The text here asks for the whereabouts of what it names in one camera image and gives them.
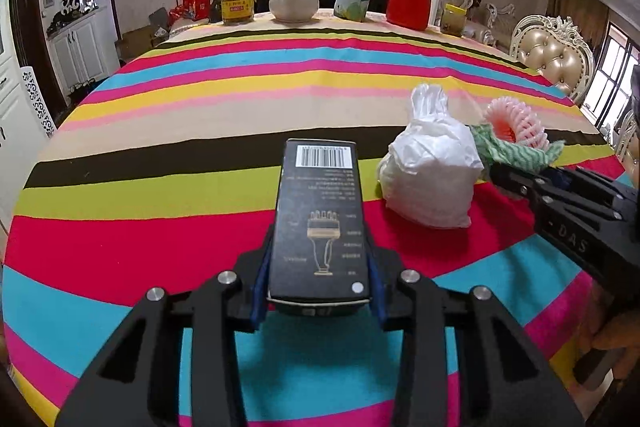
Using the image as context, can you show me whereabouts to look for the person's right hand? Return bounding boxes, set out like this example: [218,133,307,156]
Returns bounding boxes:
[590,287,640,355]

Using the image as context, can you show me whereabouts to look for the large yellow-label jar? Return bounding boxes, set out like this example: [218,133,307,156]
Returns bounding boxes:
[221,0,255,26]

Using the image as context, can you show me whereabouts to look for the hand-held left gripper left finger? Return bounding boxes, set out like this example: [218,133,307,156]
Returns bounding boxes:
[55,247,273,427]

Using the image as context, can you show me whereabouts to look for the black cardboard box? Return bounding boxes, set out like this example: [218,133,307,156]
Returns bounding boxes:
[266,138,373,320]

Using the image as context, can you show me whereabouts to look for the green striped cloth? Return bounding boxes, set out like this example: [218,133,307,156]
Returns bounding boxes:
[470,123,565,175]

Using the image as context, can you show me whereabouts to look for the white low cabinet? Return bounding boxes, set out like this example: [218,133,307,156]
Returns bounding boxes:
[47,4,121,80]

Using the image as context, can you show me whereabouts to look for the pink foam fruit net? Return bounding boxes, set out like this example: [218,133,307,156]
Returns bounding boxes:
[482,97,551,152]

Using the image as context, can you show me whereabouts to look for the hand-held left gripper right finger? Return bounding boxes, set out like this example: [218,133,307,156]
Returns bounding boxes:
[367,247,586,427]

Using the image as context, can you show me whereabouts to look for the window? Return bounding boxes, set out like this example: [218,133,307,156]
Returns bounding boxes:
[582,22,640,128]

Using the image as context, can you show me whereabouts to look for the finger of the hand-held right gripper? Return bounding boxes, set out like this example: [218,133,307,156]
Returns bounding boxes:
[547,164,626,198]
[490,161,556,210]

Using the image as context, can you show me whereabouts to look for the brown curtain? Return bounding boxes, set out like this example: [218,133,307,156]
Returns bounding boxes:
[547,0,608,52]

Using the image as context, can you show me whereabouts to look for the cream ornate sofa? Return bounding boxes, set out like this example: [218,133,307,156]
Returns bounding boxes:
[440,0,516,48]

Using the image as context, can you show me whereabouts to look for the red gift box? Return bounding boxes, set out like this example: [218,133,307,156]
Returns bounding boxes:
[167,0,213,25]

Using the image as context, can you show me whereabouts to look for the dark brown door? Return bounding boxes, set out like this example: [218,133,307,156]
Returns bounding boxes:
[9,0,66,108]

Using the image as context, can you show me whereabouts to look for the brown cardboard box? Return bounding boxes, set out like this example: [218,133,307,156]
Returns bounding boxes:
[115,27,161,62]

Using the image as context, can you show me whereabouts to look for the white plastic bag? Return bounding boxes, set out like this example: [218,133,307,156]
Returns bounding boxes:
[377,83,485,229]

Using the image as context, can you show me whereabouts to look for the small yellow-lid jar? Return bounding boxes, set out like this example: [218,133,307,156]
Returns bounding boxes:
[440,3,468,36]

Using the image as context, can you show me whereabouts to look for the striped colourful tablecloth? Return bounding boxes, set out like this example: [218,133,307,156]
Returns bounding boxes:
[0,9,626,427]

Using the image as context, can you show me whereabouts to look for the white wardrobe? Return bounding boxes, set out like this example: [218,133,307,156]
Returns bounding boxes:
[0,0,56,228]

